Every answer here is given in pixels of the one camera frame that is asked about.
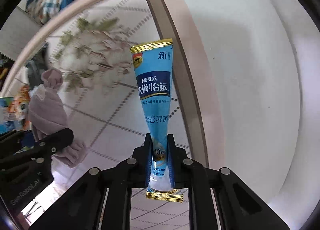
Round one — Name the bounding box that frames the orange snack packet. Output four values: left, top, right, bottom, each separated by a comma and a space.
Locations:
10, 84, 30, 131

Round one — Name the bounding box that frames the blue Nestle milk powder sachet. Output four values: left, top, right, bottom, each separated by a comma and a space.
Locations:
130, 39, 183, 203

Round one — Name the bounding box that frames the blue bear tissue pack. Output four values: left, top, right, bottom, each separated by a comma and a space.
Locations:
0, 97, 22, 134

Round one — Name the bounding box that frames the black packet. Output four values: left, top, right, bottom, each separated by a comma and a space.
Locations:
25, 42, 49, 90

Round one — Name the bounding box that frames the mauve cloth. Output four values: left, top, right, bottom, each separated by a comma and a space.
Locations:
28, 68, 87, 168

